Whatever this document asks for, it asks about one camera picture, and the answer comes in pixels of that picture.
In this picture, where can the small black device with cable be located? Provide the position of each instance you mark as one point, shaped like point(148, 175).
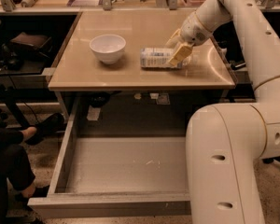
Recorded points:
point(237, 66)

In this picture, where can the white ceramic bowl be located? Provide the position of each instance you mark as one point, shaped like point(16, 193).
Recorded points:
point(108, 49)

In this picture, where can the person's leg in black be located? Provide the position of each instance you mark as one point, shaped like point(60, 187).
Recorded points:
point(15, 166)

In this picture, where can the dark bag on shelf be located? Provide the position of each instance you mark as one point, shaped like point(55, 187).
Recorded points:
point(27, 45)

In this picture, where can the blue label plastic bottle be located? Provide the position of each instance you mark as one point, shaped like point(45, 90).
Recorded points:
point(157, 58)

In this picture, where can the black shoe lower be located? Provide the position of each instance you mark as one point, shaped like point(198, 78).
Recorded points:
point(40, 192)

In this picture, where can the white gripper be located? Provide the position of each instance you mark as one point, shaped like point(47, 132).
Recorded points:
point(192, 29)

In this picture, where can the black shoe upper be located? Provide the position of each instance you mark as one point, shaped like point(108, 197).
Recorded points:
point(49, 126)

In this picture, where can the black shoe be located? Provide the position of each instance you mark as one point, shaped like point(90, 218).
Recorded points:
point(49, 126)
point(40, 192)

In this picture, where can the open grey metal drawer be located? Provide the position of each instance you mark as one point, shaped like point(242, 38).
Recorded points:
point(126, 159)

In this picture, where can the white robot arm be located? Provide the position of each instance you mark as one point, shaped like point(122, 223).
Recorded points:
point(224, 140)

